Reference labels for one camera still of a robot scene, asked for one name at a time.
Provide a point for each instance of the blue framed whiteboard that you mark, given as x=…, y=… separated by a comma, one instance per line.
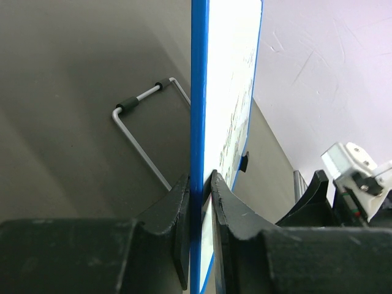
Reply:
x=224, y=50

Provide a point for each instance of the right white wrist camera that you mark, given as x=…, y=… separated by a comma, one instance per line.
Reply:
x=352, y=168

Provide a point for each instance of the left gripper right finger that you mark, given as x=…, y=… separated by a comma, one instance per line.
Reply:
x=253, y=255

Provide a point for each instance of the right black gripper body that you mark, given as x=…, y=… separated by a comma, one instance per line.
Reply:
x=314, y=210

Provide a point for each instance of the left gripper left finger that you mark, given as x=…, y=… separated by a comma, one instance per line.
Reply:
x=144, y=254

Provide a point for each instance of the black whiteboard foot clip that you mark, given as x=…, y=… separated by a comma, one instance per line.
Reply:
x=244, y=162

